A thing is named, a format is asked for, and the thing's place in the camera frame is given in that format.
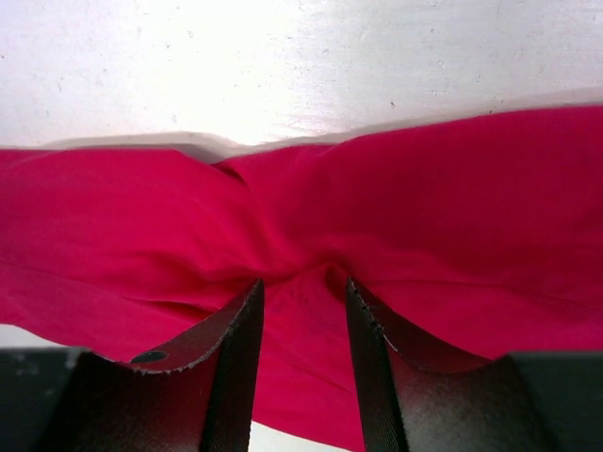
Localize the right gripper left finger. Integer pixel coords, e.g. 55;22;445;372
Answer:
1;282;264;451

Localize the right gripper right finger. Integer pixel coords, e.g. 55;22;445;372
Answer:
346;280;602;451

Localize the bright red t shirt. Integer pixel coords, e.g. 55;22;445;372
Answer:
1;106;602;451

